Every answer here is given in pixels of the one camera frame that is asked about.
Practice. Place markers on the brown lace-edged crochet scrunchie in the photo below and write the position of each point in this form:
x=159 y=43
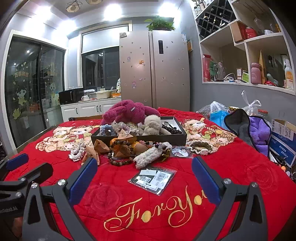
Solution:
x=203 y=146

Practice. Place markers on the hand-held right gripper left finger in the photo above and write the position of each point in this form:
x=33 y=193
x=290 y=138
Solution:
x=83 y=180

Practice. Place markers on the silver double-door refrigerator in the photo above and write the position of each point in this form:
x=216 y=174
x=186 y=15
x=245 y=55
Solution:
x=171 y=76

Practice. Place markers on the black lattice wine rack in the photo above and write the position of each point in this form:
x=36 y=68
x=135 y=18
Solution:
x=209 y=22

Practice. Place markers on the white basin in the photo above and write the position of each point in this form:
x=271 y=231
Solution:
x=103 y=95

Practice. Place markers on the brown cardboard shelf box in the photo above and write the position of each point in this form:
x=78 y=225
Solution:
x=235 y=32

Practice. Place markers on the red printed blanket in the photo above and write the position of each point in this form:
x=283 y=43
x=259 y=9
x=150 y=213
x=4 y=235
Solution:
x=231 y=166

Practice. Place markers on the sliding glass door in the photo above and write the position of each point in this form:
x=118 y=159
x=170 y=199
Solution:
x=30 y=92

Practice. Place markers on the beige plush toy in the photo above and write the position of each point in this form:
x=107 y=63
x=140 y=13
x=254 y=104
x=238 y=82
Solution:
x=152 y=124

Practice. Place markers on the green potted plant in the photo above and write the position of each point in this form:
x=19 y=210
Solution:
x=159 y=24

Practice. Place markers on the tied clear plastic bag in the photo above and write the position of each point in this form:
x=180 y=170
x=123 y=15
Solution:
x=252 y=105

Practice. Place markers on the white mug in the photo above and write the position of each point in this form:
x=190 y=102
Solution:
x=84 y=98

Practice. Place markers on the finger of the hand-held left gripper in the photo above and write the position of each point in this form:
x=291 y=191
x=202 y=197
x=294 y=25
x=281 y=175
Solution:
x=40 y=171
x=18 y=161

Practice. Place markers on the black rectangular box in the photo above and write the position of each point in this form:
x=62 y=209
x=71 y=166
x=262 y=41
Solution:
x=161 y=139

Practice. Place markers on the dark kitchen window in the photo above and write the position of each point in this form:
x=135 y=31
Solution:
x=101 y=69

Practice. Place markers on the cream plush toy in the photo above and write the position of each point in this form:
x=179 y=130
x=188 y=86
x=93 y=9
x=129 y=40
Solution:
x=116 y=126

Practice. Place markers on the clear bag with dark contents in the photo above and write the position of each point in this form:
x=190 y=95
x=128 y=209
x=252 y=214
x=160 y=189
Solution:
x=208 y=109

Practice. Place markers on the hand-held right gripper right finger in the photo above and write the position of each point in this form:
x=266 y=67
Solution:
x=204 y=180

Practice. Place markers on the purple and grey cloth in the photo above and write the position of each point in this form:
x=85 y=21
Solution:
x=259 y=129

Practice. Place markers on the white crochet scrunchie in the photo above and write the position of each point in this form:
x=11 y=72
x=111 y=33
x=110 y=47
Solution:
x=77 y=151

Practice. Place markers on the white lotion bottle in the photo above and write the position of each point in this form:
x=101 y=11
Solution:
x=289 y=77

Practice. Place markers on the black microwave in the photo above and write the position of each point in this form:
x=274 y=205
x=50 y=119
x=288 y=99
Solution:
x=69 y=96

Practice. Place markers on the fluffy white plush scrunchie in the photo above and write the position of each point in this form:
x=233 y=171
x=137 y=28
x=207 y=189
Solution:
x=145 y=158

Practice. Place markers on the blue plastic bag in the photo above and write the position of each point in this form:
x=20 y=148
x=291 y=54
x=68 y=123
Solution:
x=218 y=118

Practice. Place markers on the small brown plush toy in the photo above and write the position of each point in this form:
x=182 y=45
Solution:
x=141 y=149

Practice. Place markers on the red carton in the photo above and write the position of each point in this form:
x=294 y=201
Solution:
x=205 y=69

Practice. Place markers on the white wall shelf unit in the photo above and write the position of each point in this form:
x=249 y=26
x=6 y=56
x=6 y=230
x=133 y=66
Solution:
x=248 y=60

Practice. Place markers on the green carton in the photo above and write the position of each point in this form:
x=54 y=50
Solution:
x=212 y=70

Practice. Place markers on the green label box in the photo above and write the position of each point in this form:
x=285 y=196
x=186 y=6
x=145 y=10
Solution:
x=245 y=77

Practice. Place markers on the jar with checked lid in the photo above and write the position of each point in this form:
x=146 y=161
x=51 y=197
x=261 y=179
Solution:
x=233 y=108

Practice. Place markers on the clear packet with labels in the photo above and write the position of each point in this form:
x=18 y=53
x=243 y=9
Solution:
x=150 y=179

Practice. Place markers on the white kitchen cabinet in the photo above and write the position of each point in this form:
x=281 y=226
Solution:
x=87 y=109

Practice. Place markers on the red jar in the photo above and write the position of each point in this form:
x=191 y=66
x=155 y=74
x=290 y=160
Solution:
x=251 y=33

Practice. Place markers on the geometric ceiling lamp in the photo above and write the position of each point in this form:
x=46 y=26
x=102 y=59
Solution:
x=74 y=8
x=93 y=1

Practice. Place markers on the round cartoon badge packet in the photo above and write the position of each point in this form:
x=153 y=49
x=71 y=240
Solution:
x=181 y=151

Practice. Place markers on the blue crochet scrunchie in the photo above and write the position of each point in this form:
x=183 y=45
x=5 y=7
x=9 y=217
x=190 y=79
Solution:
x=107 y=129

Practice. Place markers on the black hair claw clip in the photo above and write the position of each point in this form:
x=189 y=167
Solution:
x=172 y=129

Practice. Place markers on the white and blue cardboard box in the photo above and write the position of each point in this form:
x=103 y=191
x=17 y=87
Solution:
x=284 y=139

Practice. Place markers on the magenta plush toy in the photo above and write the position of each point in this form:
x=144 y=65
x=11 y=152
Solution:
x=129 y=111

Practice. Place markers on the lavender crochet scrunchie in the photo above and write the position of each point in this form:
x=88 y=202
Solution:
x=129 y=127

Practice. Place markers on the clear glass pitcher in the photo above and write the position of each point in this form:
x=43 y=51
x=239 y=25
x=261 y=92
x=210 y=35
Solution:
x=220 y=71

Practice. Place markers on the small yellow banana toy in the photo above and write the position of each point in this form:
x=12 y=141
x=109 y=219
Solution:
x=165 y=155

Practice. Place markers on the pink thermos bottle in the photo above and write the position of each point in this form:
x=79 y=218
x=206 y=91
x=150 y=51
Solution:
x=256 y=74

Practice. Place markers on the printed snack bag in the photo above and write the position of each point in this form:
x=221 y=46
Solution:
x=118 y=85

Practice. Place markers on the brown triangular paper packet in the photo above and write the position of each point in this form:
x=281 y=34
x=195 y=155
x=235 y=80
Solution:
x=124 y=135
x=101 y=146
x=121 y=151
x=91 y=156

